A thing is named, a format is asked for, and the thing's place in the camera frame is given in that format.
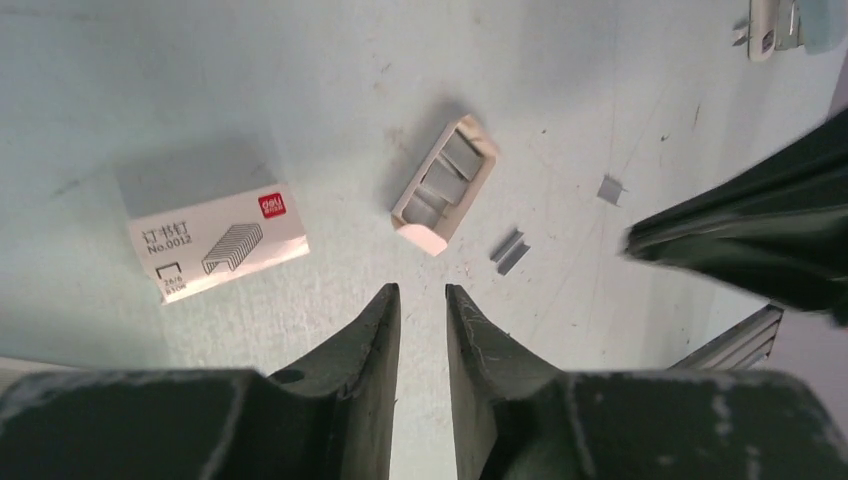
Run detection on right aluminium frame post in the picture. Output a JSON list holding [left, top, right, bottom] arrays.
[[671, 304, 784, 370]]

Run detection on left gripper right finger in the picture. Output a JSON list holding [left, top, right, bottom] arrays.
[[445, 285, 847, 479]]

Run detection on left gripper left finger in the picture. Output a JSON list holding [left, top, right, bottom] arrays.
[[1, 284, 401, 479]]

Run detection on white staple box sleeve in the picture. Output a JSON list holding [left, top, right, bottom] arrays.
[[128, 183, 310, 305]]

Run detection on staple tray box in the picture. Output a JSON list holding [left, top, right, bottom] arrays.
[[391, 115, 500, 256]]

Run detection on light blue stapler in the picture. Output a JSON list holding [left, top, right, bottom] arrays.
[[733, 0, 847, 62]]

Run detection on grey staple strip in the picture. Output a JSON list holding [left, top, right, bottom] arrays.
[[490, 229, 530, 276], [596, 175, 628, 207]]

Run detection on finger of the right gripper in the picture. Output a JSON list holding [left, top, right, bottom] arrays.
[[623, 112, 847, 327]]

